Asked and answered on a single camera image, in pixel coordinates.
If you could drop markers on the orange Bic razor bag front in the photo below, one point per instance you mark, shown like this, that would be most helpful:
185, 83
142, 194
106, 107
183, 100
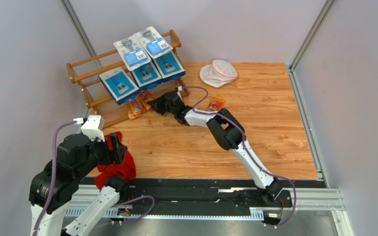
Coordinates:
133, 109

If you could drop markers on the orange bic razor bag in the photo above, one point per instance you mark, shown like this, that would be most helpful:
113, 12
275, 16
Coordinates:
215, 104
144, 97
133, 109

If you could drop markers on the large blue Harry's razor box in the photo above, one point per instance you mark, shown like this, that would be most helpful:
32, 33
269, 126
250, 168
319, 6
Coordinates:
147, 76

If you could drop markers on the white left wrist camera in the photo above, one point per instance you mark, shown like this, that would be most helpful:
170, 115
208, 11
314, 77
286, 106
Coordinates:
92, 127

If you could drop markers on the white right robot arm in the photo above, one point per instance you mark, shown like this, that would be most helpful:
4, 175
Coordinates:
227, 132

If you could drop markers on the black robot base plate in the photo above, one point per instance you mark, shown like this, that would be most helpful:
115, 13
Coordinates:
199, 197

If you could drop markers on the aluminium frame rail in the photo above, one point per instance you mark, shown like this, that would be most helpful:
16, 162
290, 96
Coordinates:
308, 196

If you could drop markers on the red cloth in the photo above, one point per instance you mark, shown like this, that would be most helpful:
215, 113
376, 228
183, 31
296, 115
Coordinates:
126, 170

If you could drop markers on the blue Harry's box on shelf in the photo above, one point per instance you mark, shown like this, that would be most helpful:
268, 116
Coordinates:
169, 67

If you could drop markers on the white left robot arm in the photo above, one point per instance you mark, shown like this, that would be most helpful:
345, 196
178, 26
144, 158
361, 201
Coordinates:
52, 189

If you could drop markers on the wooden two-tier shelf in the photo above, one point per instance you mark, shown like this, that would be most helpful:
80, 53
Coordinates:
85, 74

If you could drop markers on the Gillette razor blister pack front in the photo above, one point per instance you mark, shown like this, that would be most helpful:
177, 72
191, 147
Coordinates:
132, 53

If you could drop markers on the small blue Harry's razor box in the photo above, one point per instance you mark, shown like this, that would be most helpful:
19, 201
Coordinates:
119, 85

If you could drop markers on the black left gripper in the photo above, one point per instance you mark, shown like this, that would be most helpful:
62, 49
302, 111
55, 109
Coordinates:
117, 154

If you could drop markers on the gillette razor blister pack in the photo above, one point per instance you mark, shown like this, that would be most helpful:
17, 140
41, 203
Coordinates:
152, 41
132, 53

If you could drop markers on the white mesh laundry bag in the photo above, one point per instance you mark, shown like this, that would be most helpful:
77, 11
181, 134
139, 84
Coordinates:
218, 73

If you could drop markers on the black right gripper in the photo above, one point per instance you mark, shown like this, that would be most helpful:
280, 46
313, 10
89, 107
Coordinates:
162, 104

